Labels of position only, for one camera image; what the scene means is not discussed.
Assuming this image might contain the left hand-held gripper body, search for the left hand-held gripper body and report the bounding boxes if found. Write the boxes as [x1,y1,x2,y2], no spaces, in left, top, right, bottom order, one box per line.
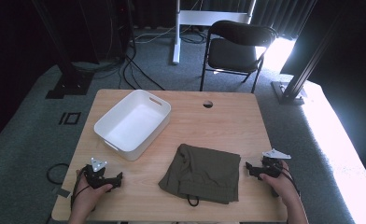
[83,157,118,191]

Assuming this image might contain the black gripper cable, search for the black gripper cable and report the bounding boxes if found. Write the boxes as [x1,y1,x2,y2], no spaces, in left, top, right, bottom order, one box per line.
[275,163,301,198]
[70,167,92,213]

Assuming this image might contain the person's right hand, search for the person's right hand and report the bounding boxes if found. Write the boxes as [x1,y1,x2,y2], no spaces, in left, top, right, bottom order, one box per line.
[259,160,298,207]

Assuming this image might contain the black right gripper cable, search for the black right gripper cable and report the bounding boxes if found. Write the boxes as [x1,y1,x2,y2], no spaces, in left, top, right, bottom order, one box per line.
[275,163,301,198]

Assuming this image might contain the dark curtain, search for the dark curtain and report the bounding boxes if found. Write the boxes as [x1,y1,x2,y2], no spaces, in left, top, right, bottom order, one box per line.
[251,0,317,40]

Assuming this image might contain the white metal desk frame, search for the white metal desk frame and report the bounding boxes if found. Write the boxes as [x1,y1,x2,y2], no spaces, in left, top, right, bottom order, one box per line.
[172,0,257,65]

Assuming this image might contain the olive green pants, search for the olive green pants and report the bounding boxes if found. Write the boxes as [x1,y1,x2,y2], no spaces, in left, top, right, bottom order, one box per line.
[158,143,242,207]

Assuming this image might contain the white floor cable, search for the white floor cable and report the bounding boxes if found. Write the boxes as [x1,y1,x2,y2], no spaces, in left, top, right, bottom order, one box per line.
[134,25,176,45]

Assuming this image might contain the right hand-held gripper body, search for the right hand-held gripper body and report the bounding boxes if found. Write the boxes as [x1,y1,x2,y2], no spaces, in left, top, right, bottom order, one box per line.
[257,147,292,198]

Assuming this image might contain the black cable loop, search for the black cable loop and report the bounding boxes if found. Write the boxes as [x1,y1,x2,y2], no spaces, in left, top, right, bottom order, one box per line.
[46,162,70,186]

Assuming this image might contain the black metal stand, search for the black metal stand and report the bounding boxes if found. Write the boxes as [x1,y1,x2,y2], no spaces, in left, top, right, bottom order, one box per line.
[271,0,351,106]
[31,0,95,100]

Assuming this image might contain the black folding chair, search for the black folding chair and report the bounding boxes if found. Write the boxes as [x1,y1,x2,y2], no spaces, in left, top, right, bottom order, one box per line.
[199,20,279,94]

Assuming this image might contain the white plastic bin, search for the white plastic bin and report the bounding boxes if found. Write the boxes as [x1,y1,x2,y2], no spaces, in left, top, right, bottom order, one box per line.
[93,89,173,162]

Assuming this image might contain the person's left hand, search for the person's left hand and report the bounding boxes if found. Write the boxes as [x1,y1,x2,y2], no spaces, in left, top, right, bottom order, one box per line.
[74,169,114,214]

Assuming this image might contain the black floor cables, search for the black floor cables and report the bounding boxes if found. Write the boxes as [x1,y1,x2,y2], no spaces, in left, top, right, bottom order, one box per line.
[118,46,167,91]

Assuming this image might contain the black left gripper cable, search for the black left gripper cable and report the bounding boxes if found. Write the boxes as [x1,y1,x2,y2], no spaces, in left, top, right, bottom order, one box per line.
[70,167,92,213]

